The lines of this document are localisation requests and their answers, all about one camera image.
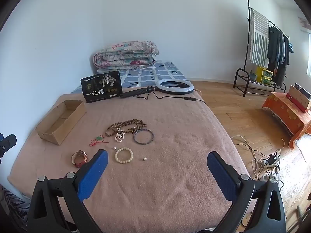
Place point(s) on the red flat box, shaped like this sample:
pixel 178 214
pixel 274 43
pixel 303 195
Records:
pixel 295 103

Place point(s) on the striped dark cloth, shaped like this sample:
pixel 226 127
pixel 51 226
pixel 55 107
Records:
pixel 14 206

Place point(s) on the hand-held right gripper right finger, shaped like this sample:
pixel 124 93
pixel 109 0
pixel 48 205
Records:
pixel 222 177

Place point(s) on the pink fleece blanket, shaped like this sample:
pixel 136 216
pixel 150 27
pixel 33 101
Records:
pixel 170 174

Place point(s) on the black metal clothes rack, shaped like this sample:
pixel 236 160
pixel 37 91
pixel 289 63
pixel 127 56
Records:
pixel 247 38

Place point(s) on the dark metal bangle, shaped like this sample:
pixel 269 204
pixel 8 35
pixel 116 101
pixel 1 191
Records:
pixel 134 137

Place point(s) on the white power strip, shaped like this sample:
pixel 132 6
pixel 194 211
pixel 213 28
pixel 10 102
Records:
pixel 263 162

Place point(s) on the dark blue hanging jacket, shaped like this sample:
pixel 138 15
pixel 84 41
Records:
pixel 281 51

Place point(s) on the cardboard box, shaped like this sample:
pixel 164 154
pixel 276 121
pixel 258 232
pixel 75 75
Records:
pixel 52 136

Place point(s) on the folded floral quilt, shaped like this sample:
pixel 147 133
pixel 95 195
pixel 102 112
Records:
pixel 126 58

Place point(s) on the blue patterned bedsheet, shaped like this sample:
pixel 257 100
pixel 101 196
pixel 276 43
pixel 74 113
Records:
pixel 145 77

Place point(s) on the black plug charger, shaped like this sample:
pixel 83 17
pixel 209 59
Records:
pixel 271 159

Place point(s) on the black hanging garment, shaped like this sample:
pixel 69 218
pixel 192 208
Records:
pixel 286 55

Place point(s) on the dark grey hanging coat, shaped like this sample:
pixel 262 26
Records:
pixel 273 48

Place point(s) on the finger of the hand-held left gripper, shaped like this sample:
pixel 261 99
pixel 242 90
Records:
pixel 7 146

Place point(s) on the black snack bag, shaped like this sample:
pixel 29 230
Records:
pixel 97 94

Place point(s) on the yellow green box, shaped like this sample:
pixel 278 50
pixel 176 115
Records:
pixel 264 76

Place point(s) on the striped hanging towel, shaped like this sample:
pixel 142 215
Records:
pixel 258 41

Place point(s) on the black folded tripod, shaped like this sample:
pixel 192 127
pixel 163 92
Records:
pixel 136 92

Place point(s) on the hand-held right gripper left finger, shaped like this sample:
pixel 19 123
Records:
pixel 93 172

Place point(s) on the small potted plant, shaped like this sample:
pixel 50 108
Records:
pixel 253 76

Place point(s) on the dark blue flat box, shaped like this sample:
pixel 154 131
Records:
pixel 303 89

